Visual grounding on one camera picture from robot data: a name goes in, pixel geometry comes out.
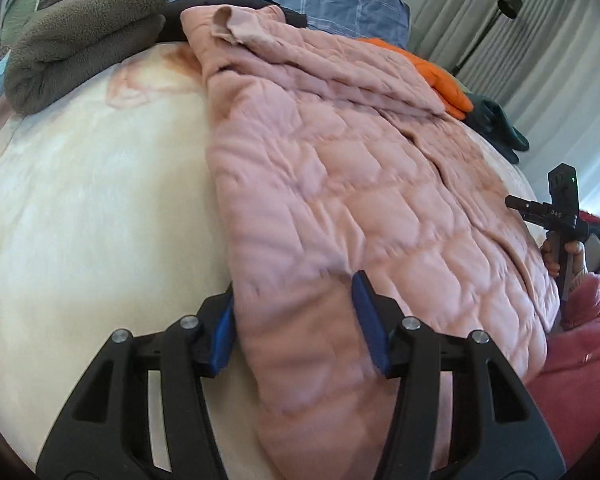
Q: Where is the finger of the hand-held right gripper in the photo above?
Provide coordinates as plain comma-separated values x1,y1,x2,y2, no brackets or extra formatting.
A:
505,195,549,222

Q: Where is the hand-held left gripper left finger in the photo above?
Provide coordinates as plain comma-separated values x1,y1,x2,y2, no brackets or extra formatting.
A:
36,282,238,480

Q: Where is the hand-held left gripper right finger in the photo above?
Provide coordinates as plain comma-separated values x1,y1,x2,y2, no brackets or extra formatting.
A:
350,270,567,480

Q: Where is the pink quilted jacket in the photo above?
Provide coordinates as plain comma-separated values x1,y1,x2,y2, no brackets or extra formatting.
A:
180,5,561,480

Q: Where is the person's right forearm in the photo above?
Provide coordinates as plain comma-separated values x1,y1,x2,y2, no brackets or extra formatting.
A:
560,272,600,332

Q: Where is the person's right hand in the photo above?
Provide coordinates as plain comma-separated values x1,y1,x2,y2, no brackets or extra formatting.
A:
540,239,600,291

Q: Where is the folded dark green garment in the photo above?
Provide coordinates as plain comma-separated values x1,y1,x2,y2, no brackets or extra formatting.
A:
462,91,531,163

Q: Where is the grey pleated curtain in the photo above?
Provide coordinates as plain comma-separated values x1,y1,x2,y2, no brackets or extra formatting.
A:
412,0,600,211

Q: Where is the folded orange puffer jacket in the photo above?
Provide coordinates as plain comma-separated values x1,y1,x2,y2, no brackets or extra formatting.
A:
357,37,475,121

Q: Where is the cream and peach plush blanket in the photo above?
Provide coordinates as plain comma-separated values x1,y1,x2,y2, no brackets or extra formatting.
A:
0,42,546,480

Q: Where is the person's red clothing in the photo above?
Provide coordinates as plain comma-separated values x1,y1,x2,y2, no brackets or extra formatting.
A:
525,310,600,463

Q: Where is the black floor lamp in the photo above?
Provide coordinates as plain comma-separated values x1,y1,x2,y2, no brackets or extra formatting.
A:
452,0,523,78

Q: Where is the folded olive fleece garment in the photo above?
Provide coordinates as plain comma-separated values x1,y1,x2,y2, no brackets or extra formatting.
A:
4,0,170,115

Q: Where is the black garment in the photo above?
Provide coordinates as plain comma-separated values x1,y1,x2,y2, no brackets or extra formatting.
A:
160,0,308,46

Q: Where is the green quilted cloth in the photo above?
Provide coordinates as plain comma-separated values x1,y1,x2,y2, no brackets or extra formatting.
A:
0,0,51,36

